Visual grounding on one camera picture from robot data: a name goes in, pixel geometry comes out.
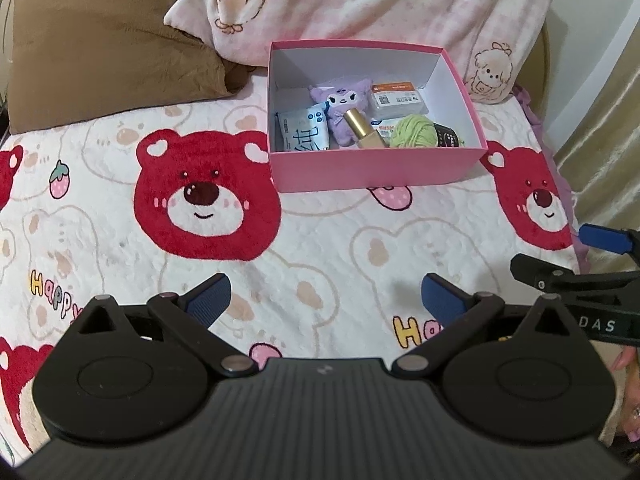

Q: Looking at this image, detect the clear box with orange label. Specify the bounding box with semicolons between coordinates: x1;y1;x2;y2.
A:
370;81;431;120

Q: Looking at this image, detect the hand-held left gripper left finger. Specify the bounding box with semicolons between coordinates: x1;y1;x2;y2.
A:
76;273;261;377

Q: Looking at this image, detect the person's right hand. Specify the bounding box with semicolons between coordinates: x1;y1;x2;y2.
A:
607;347;640;443

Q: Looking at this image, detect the blue wet wipes pack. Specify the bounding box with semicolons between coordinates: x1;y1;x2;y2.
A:
275;102;331;152

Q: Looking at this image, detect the bear printed blanket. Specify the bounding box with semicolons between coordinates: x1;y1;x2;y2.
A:
0;75;581;466

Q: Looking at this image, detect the pink cardboard box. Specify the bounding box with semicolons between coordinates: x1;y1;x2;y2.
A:
266;39;489;194

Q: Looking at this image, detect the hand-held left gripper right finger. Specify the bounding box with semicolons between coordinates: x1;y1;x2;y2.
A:
390;273;577;378

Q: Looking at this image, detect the brown pillow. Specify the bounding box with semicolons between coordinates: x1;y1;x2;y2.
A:
9;0;251;135

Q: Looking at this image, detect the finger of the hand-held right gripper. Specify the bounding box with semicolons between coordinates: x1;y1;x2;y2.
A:
510;254;640;306
579;223;640;257

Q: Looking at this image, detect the beige curtain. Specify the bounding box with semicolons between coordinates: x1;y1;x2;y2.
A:
550;75;640;233

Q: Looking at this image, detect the gold cosmetic bottle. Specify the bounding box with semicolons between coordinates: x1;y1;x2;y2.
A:
342;107;390;150

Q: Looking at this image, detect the pink printed pillow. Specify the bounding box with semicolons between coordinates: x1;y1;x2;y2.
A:
164;0;567;107

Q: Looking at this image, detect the green yarn ball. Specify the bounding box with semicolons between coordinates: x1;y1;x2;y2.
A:
389;113;467;150

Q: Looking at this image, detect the purple plush toy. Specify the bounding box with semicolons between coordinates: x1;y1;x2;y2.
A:
308;80;373;150

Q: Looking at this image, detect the small white wipe packet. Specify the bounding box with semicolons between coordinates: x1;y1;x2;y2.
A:
370;116;406;143

